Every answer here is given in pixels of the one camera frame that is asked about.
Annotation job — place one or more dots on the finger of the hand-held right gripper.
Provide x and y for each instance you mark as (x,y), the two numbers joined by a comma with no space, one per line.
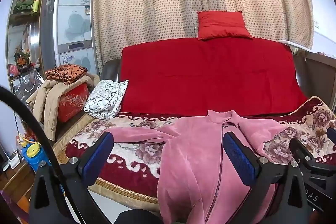
(332,134)
(298,148)

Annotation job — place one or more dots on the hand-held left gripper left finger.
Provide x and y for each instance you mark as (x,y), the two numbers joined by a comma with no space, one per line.
(98,158)

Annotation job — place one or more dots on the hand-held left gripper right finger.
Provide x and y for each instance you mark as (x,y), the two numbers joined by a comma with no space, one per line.
(239,161)

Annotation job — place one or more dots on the pink zip jacket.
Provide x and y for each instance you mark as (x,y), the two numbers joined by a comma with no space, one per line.
(189,166)

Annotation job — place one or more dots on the floral plush blanket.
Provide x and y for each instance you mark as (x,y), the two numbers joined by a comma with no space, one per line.
(131,150)

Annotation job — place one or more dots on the black and white patterned cloth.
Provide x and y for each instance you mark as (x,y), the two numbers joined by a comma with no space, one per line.
(106,99)

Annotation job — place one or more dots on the red cardboard box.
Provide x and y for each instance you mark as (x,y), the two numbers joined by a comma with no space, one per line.
(72,103)

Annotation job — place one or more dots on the beige padded coat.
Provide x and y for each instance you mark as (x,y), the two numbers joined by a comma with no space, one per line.
(47,103)

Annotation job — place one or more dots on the red blanket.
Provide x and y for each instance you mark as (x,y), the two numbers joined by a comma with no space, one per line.
(210,77)

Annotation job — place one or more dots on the dark leather sofa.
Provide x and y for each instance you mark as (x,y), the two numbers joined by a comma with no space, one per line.
(110,69)

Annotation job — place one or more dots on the orange and black patterned cloth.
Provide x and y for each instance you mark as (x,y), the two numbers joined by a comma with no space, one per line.
(65,73)

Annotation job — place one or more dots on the white flat board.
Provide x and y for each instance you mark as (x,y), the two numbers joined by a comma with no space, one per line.
(294,44)

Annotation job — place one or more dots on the silver foil sheet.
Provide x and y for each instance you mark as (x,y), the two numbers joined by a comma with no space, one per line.
(29,85)

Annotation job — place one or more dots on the artificial flower bouquet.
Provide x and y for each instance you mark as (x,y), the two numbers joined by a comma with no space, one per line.
(22,56)

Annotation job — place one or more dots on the white standing air conditioner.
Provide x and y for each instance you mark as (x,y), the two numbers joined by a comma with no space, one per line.
(71,27)

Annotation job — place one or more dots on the red pillow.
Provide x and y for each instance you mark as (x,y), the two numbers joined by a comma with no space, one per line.
(223,24)

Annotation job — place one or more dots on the wooden display cabinet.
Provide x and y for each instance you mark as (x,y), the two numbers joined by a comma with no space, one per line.
(26,29)

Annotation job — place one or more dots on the yellow bottle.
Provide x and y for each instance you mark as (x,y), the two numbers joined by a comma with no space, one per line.
(36,5)

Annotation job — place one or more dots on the cream dotted curtain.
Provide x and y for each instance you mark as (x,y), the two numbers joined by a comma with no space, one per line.
(157,3)

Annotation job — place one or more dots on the green ornament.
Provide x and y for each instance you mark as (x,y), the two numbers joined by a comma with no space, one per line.
(23,3)

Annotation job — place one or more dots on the white wall socket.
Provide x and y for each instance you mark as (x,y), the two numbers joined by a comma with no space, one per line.
(316,24)

